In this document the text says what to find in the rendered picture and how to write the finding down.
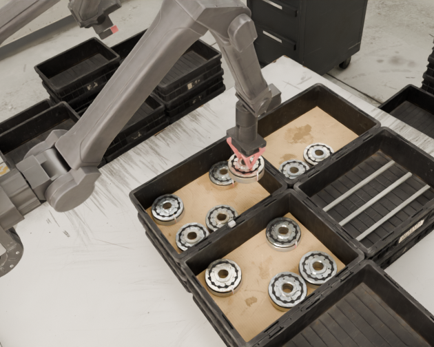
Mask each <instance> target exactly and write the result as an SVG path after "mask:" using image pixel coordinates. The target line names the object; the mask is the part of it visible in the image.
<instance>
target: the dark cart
mask: <svg viewBox="0 0 434 347"><path fill-rule="evenodd" d="M367 3H368V0H247V7H248V8H249V9H250V10H251V20H252V21H253V22H254V25H255V28H256V32H257V35H258V37H257V38H256V39H255V40H254V42H253V44H254V48H255V51H256V55H257V57H258V62H259V64H260V69H262V68H264V67H265V66H267V65H268V64H270V63H272V62H273V61H275V60H276V59H279V58H280V57H281V56H283V55H285V56H287V57H289V58H290V59H292V60H294V61H296V62H297V63H299V64H301V65H303V66H305V67H307V68H308V69H310V70H312V71H313V72H315V73H317V74H319V75H320V76H322V75H324V74H326V73H327V72H328V71H330V70H332V69H333V68H334V67H336V66H337V65H339V67H340V68H342V69H346V68H347V67H348V65H349V64H350V61H351V56H353V55H354V54H355V53H356V52H359V51H360V45H361V40H362V33H363V28H364V20H365V15H366V7H367Z"/></svg>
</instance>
